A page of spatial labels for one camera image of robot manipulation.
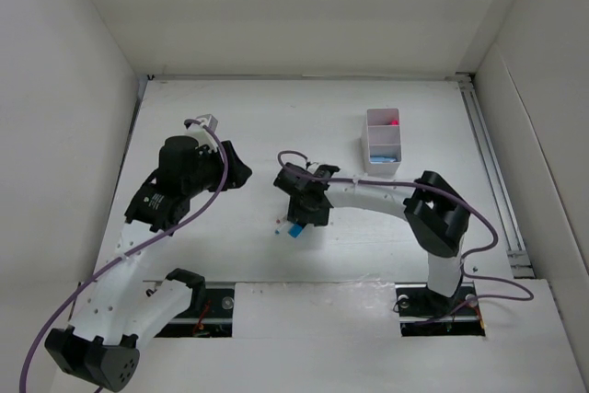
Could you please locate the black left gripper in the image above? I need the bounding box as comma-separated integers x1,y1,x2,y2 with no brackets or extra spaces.
184,141,250,198

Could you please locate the black highlighter blue cap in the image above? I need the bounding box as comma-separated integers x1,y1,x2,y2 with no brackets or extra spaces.
288,224,304,238

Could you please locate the blue correction tape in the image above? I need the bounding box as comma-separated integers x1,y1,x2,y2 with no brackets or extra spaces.
369,156,398,164

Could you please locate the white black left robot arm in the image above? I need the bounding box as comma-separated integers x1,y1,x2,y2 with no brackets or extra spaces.
44,135,252,392

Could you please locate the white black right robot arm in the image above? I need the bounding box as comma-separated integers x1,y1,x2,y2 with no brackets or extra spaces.
273,163,470,316

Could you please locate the white three-compartment organizer box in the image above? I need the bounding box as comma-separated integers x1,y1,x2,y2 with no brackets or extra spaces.
361,108,402,177

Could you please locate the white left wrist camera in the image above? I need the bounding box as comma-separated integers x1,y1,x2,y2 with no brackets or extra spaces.
183,114,218,150

